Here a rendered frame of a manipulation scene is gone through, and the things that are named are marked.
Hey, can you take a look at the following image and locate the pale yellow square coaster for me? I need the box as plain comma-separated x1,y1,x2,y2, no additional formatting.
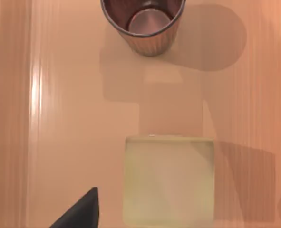
122,134,215,226

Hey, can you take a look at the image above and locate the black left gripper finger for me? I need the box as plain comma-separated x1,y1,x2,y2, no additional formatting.
48,187,100,228

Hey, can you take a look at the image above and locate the ribbed metal cup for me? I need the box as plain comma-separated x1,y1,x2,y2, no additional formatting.
100,0,187,57

